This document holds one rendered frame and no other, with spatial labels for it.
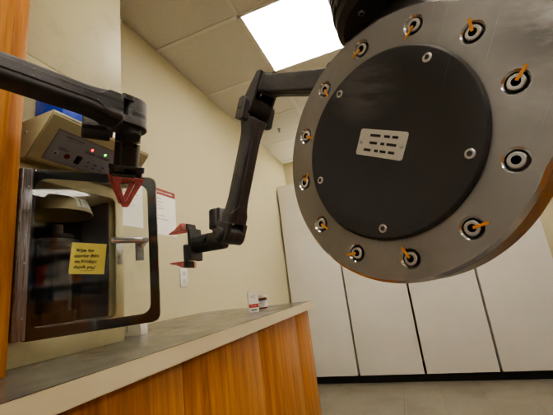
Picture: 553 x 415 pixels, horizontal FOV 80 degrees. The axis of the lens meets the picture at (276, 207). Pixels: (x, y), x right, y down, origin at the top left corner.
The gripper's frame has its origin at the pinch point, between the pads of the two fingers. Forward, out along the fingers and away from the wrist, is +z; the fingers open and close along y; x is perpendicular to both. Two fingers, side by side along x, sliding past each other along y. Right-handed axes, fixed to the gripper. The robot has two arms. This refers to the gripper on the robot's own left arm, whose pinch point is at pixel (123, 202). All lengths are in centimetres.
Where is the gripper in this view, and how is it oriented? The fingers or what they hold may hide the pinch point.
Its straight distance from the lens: 90.1
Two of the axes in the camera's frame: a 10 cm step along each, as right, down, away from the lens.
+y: 5.7, 1.7, -8.0
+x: 8.1, 0.3, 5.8
